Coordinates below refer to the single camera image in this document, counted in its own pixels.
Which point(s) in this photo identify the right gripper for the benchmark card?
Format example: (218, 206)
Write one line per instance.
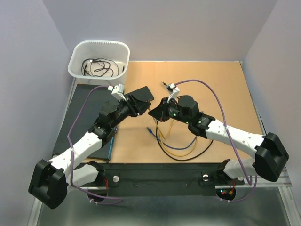
(160, 112)

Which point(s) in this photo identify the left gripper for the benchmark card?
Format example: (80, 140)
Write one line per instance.
(137, 107)

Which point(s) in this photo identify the small black network switch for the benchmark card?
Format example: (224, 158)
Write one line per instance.
(141, 94)

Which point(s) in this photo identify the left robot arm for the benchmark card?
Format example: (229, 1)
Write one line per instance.
(52, 180)

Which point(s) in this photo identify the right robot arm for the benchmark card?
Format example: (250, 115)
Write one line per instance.
(268, 155)

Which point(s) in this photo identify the white plastic bin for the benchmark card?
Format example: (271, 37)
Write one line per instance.
(99, 62)

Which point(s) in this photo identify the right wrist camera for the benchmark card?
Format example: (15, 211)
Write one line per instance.
(173, 91)

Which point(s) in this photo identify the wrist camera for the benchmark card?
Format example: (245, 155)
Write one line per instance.
(173, 91)
(117, 91)

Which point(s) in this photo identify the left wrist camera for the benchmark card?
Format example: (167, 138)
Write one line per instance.
(117, 91)

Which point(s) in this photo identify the large black rack switch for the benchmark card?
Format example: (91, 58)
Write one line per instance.
(83, 118)

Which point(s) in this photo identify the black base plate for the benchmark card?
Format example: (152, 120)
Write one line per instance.
(160, 179)

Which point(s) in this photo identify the aluminium rail frame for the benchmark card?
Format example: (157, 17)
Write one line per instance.
(259, 204)

